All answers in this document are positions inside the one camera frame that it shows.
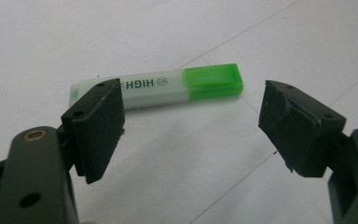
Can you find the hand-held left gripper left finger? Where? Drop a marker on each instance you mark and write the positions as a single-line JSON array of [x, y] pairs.
[[96, 130]]

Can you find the green highlighter pen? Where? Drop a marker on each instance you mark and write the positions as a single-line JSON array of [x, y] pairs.
[[174, 87]]

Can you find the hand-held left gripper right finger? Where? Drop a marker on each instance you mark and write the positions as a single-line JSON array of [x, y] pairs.
[[298, 137]]

